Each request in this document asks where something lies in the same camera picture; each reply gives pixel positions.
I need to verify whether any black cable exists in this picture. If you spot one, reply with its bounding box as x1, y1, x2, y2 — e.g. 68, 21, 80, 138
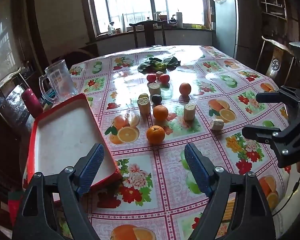
272, 175, 300, 215

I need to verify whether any dark red thermos bottle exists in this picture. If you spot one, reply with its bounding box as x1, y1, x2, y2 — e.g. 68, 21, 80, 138
21, 88, 44, 118

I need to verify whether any red tray with white inside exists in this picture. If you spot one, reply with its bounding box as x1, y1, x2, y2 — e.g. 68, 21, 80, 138
26, 93, 120, 198

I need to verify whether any grey refrigerator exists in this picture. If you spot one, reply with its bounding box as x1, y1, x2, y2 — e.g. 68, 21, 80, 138
214, 0, 239, 59

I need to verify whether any green leafy vegetable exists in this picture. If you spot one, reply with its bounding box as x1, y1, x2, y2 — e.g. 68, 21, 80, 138
137, 56, 181, 72

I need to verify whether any window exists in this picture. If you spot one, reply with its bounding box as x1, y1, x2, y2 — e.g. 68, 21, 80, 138
86, 0, 212, 34

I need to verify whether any blue cardboard box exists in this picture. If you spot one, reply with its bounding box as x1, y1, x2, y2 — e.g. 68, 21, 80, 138
44, 87, 59, 103

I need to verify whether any wooden wall shelf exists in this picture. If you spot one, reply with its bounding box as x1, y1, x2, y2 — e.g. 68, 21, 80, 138
256, 0, 288, 20

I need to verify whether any dark wooden chair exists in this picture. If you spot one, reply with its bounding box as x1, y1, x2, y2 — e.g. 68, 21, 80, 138
129, 20, 167, 48

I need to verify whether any metal frame chair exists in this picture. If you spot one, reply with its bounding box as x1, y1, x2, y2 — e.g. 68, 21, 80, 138
0, 67, 35, 130

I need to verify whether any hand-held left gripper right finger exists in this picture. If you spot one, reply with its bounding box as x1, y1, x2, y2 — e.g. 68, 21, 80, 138
184, 142, 277, 240

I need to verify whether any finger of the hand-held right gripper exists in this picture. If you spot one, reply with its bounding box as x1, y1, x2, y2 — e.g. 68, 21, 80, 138
255, 86, 300, 113
242, 112, 300, 168

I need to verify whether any clear glass mug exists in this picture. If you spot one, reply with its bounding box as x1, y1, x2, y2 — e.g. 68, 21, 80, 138
39, 59, 78, 103

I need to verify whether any corn cob piece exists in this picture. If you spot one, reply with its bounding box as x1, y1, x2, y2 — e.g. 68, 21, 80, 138
184, 104, 196, 121
137, 99, 150, 117
149, 83, 161, 95
210, 119, 225, 131

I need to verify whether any red green knitted cloth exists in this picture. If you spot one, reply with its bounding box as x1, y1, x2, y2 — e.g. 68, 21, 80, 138
7, 191, 25, 227

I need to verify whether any brown wooden chair with emblem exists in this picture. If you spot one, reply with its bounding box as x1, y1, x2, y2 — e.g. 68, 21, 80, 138
255, 36, 297, 87

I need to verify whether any orange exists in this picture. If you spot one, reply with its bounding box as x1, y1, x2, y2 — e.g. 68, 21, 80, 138
179, 83, 192, 96
146, 126, 165, 145
153, 105, 169, 121

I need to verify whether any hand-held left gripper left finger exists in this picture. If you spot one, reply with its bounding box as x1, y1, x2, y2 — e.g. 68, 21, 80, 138
12, 143, 105, 240

